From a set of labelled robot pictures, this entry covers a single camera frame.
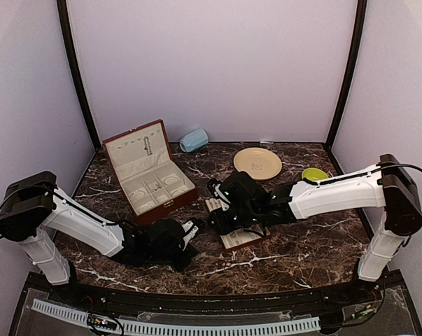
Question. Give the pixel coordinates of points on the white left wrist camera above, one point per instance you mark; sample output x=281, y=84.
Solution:
x=191, y=227

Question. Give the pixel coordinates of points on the silver charm jewelry pile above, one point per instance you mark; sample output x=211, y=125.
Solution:
x=155, y=186

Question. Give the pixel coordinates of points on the red earring tray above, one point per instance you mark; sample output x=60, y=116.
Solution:
x=242, y=239

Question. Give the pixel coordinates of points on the silver bangle compartment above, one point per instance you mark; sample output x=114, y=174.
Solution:
x=138, y=194
x=145, y=207
x=170, y=180
x=177, y=192

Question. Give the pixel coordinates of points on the silver bangle right compartment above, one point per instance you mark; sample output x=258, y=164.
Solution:
x=177, y=192

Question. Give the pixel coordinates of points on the light blue cup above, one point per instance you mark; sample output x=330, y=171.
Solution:
x=194, y=140

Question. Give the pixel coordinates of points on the silver bangle back compartment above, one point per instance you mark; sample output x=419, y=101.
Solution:
x=170, y=180

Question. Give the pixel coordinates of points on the red wooden jewelry box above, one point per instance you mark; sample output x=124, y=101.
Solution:
x=142, y=156

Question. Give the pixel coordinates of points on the cream ceramic plate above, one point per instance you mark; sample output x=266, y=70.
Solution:
x=260, y=164

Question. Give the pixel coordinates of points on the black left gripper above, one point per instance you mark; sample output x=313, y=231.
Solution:
x=181, y=264

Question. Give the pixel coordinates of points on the silver bangle front compartment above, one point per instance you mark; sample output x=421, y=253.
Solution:
x=145, y=207

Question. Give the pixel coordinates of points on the silver bangle left compartment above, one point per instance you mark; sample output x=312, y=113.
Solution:
x=138, y=194

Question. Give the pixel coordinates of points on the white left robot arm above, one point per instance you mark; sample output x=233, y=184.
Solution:
x=35, y=204

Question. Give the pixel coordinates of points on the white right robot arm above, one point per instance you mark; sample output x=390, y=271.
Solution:
x=385, y=184

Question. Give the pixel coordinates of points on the white slotted cable duct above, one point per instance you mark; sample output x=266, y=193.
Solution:
x=170, y=324

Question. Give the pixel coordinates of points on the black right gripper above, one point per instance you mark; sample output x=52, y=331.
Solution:
x=222, y=225

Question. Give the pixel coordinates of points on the green small bowl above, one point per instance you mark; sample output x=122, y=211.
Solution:
x=314, y=174

